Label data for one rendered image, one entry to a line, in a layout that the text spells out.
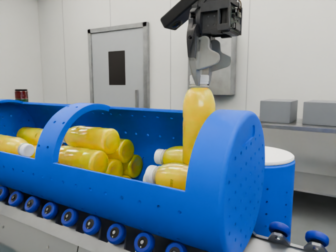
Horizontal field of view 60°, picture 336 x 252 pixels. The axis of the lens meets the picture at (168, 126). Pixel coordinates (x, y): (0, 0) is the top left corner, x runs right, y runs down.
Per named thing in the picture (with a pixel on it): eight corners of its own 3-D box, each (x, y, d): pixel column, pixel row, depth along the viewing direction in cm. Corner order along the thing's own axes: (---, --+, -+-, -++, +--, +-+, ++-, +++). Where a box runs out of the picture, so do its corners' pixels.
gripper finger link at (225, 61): (228, 86, 58) (227, 38, 56) (201, 86, 61) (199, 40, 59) (233, 83, 61) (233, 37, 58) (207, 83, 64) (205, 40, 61)
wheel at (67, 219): (77, 209, 70) (82, 211, 72) (65, 204, 73) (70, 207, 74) (68, 227, 68) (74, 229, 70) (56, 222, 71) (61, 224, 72)
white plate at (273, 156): (236, 142, 126) (236, 144, 126) (200, 153, 105) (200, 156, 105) (304, 151, 108) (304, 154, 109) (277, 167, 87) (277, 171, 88)
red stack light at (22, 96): (19, 99, 149) (19, 91, 149) (12, 98, 152) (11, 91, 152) (31, 98, 155) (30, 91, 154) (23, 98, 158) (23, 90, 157)
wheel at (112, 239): (125, 224, 62) (130, 226, 64) (110, 219, 65) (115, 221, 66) (117, 245, 61) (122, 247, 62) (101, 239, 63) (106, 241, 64)
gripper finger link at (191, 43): (191, 55, 53) (196, 7, 53) (184, 55, 54) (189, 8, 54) (202, 61, 57) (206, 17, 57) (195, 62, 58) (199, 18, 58)
